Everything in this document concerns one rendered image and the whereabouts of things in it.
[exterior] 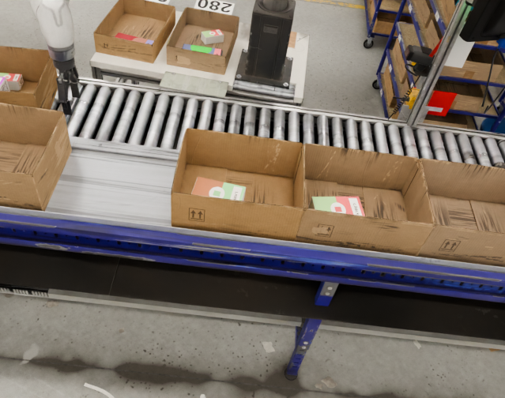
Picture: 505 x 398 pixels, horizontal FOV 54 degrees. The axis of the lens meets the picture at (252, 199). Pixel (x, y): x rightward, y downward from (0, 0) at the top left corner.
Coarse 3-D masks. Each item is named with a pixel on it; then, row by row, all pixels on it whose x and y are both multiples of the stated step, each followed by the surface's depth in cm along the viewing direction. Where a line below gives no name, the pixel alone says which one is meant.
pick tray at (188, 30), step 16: (192, 16) 257; (208, 16) 256; (224, 16) 255; (176, 32) 244; (192, 32) 256; (224, 32) 259; (176, 48) 229; (224, 48) 250; (176, 64) 235; (192, 64) 234; (208, 64) 233; (224, 64) 231
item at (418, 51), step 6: (408, 48) 207; (414, 48) 206; (420, 48) 207; (426, 48) 207; (408, 54) 206; (414, 54) 205; (420, 54) 205; (426, 54) 205; (408, 60) 207; (414, 60) 207; (420, 60) 206; (426, 60) 206; (432, 60) 206; (414, 66) 211; (420, 66) 210
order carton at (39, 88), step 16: (0, 48) 203; (16, 48) 203; (32, 48) 204; (0, 64) 208; (16, 64) 209; (32, 64) 209; (48, 64) 200; (32, 80) 214; (48, 80) 201; (0, 96) 186; (16, 96) 186; (32, 96) 186; (48, 96) 202
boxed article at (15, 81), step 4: (0, 76) 208; (4, 76) 208; (8, 76) 209; (12, 76) 209; (16, 76) 209; (20, 76) 210; (8, 80) 207; (12, 80) 207; (16, 80) 208; (20, 80) 209; (12, 84) 208; (16, 84) 208; (20, 84) 209; (12, 88) 210; (16, 88) 210; (20, 88) 210
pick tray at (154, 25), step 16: (128, 0) 255; (144, 0) 254; (112, 16) 247; (128, 16) 259; (144, 16) 260; (160, 16) 258; (96, 32) 232; (112, 32) 247; (128, 32) 249; (144, 32) 250; (160, 32) 237; (96, 48) 235; (112, 48) 233; (128, 48) 231; (144, 48) 230; (160, 48) 243
